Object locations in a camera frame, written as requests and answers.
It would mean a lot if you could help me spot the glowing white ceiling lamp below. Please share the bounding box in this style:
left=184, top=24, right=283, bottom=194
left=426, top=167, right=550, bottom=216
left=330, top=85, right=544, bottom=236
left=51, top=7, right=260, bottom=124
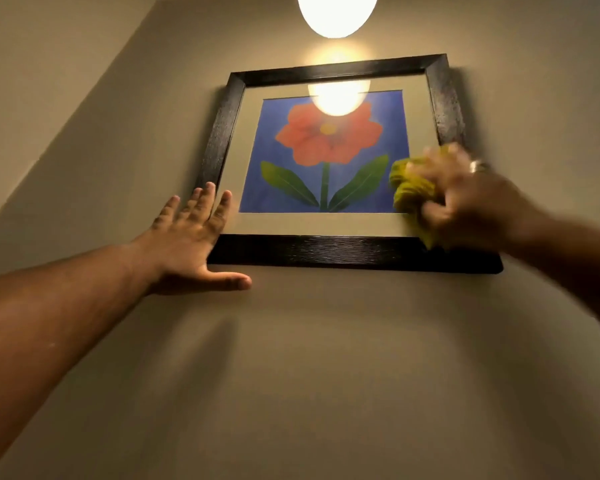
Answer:
left=296, top=0, right=380, bottom=39

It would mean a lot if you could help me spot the person's left hand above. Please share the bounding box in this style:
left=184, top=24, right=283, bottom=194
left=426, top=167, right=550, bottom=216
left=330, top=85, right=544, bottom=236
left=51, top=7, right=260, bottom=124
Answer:
left=129, top=182, right=253, bottom=297

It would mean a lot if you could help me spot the person's left forearm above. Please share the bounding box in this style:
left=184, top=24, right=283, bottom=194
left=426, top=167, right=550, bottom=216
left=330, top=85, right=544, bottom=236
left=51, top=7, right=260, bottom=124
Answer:
left=0, top=243, right=153, bottom=478

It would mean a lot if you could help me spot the person's right hand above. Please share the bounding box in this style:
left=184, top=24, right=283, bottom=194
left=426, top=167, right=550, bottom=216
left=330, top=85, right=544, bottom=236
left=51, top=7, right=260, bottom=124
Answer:
left=406, top=143, right=541, bottom=255

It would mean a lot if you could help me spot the black framed flower picture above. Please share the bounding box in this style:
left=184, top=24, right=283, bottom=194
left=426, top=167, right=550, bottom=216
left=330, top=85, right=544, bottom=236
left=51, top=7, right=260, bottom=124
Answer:
left=200, top=54, right=504, bottom=275

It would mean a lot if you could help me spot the person's right forearm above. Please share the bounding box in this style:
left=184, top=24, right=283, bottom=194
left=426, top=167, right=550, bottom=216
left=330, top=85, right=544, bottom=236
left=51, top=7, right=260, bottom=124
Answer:
left=505, top=212, right=600, bottom=340

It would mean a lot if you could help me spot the yellow cleaning cloth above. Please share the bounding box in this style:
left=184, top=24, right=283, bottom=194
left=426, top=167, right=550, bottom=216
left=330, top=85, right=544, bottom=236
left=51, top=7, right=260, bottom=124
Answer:
left=389, top=144, right=453, bottom=249

